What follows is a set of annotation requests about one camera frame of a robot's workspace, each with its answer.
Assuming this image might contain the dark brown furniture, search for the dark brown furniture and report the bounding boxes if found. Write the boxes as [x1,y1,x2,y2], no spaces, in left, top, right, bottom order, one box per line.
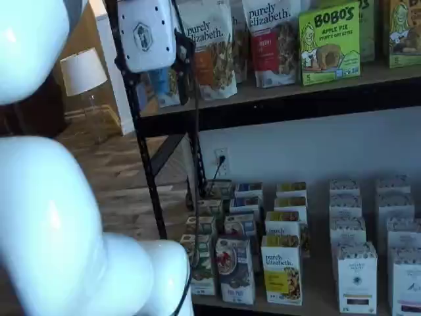
[0,75,66,138]

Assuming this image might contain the green Bobo's apple pie box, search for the green Bobo's apple pie box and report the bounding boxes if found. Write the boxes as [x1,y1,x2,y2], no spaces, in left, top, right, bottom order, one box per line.
[298,1,361,87]

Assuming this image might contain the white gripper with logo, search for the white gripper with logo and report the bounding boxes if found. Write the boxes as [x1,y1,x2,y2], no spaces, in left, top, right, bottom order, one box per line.
[114,0,197,106]

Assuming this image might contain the purely elizabeth orange granola bag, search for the purely elizabeth orange granola bag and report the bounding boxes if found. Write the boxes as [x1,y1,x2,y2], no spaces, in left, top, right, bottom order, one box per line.
[176,0,238,101]

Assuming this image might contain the green Bobo's peach box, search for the green Bobo's peach box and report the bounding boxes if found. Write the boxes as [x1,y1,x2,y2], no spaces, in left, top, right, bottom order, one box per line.
[382,0,421,69]

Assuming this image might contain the black metal shelf frame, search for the black metal shelf frame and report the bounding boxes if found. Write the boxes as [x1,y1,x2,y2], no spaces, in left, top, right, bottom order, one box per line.
[103,0,421,316]

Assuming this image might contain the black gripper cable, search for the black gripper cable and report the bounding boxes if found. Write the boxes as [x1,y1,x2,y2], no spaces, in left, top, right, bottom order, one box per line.
[169,0,201,313]

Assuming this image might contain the white wall outlet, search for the white wall outlet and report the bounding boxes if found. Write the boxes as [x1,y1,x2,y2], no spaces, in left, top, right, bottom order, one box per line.
[215,147,228,177]

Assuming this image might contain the white shade floor lamp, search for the white shade floor lamp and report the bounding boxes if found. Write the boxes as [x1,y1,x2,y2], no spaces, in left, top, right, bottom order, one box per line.
[60,47,109,111]

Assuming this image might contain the white tea box sun print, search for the white tea box sun print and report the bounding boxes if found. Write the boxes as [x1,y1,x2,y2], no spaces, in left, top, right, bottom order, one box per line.
[335,242,379,314]
[329,217,367,264]
[329,194,363,220]
[329,178,361,197]

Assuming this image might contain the white cabinet panel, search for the white cabinet panel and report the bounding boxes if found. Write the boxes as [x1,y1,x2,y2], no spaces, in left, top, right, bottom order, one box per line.
[95,0,136,136]

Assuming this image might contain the black plug with cord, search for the black plug with cord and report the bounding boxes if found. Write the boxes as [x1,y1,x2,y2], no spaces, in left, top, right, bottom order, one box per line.
[209,155,227,198]

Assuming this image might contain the green oatmeal box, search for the green oatmeal box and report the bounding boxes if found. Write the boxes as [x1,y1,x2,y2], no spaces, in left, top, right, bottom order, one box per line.
[180,234,218,296]
[204,179,233,200]
[185,215,217,236]
[196,198,225,218]

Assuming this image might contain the blue and white oatmeal box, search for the blue and white oatmeal box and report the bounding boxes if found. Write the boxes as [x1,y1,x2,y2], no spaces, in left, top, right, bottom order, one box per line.
[214,237,257,305]
[234,181,264,199]
[224,213,257,239]
[229,196,264,217]

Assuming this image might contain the white tea box bird print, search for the white tea box bird print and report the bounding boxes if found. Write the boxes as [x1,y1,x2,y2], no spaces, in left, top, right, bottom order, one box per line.
[389,245,421,316]
[386,217,421,251]
[375,176,412,196]
[377,192,416,245]

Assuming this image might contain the purely elizabeth red granola bag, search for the purely elizabeth red granola bag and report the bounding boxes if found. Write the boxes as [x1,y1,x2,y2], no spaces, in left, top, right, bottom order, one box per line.
[241,0,302,89]

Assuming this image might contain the purely elizabeth yellow oatmeal box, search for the purely elizabeth yellow oatmeal box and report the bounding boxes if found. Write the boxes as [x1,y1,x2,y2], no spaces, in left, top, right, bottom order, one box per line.
[264,210,310,258]
[276,181,308,199]
[274,196,309,224]
[260,234,304,306]

